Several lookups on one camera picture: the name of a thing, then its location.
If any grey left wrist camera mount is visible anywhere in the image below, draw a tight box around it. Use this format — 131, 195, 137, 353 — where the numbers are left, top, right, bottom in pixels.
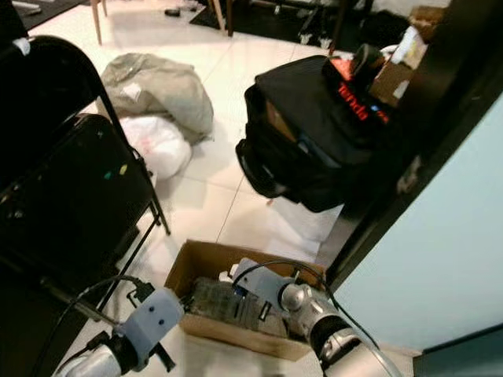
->
126, 287, 196, 370

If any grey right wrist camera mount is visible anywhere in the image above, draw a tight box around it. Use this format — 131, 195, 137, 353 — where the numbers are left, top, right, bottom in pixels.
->
236, 258, 292, 311

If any open brown carton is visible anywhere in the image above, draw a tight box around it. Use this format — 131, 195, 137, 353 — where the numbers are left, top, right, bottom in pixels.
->
409, 6, 449, 40

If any black metal folding chair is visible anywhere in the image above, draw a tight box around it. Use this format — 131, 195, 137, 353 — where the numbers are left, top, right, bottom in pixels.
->
0, 35, 172, 331

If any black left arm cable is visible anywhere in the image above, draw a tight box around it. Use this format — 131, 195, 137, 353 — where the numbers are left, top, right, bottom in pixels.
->
31, 275, 162, 377

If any white plastic bag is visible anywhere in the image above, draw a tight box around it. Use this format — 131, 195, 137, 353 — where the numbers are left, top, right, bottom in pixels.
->
122, 115, 193, 181

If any grey cloth sack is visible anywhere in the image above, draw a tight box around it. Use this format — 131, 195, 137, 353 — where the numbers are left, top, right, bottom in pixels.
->
101, 53, 215, 145

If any white plastic sheet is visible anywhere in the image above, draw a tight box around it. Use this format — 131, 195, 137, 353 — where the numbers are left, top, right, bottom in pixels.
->
267, 196, 343, 256

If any large open cardboard box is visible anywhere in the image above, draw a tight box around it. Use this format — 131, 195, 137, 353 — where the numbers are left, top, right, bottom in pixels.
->
165, 240, 327, 362

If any small labelled brown carton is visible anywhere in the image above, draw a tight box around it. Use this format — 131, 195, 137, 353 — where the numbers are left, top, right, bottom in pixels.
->
373, 59, 413, 107

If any large black duffel bag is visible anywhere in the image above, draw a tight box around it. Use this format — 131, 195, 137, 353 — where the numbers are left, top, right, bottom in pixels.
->
236, 55, 394, 213

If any black Tenda router box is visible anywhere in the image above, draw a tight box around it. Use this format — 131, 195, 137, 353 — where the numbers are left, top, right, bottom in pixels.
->
321, 57, 394, 125

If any black hard case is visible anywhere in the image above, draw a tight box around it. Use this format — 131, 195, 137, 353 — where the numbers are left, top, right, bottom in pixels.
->
0, 112, 156, 276

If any grey plastic package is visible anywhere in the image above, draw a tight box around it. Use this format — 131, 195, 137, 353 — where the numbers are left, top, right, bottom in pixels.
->
187, 275, 292, 337

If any black door frame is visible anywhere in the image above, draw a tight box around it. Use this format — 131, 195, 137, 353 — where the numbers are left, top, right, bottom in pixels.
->
326, 0, 503, 287

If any black floor mat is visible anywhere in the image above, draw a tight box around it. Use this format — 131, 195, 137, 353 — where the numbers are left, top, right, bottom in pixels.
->
12, 0, 83, 20

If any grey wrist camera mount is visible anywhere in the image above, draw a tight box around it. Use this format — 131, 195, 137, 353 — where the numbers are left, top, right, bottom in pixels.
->
236, 258, 292, 311
126, 287, 196, 370

